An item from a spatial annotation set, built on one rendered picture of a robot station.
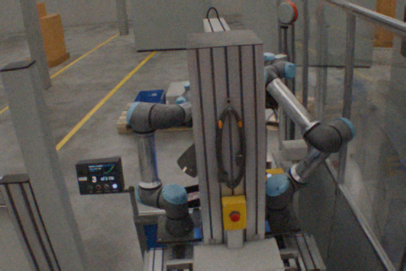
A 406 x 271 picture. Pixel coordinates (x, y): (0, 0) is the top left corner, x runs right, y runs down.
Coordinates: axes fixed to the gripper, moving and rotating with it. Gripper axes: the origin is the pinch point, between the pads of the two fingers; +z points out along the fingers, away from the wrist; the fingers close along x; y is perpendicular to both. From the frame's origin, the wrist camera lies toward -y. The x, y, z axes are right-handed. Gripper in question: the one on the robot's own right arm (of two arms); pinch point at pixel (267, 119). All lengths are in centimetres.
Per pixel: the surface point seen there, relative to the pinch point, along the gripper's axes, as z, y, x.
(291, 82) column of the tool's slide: 11, -87, 34
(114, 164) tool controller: 24, -11, -84
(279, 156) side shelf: 62, -70, 22
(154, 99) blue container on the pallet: 126, -389, -98
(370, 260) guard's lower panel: 59, 50, 46
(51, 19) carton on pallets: 32, -785, -375
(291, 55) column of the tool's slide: -10, -88, 35
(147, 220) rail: 66, -13, -71
